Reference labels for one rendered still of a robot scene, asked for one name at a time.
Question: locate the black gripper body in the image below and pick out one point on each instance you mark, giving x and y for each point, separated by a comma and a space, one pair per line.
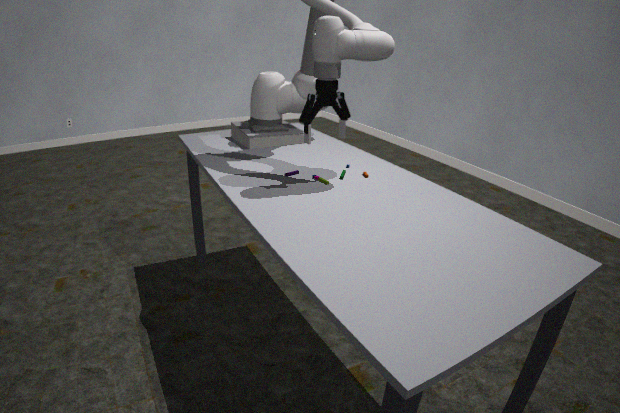
321, 86

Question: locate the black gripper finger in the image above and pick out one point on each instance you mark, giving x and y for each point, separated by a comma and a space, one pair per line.
341, 112
310, 113

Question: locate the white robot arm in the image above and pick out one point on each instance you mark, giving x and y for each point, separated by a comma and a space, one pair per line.
326, 41

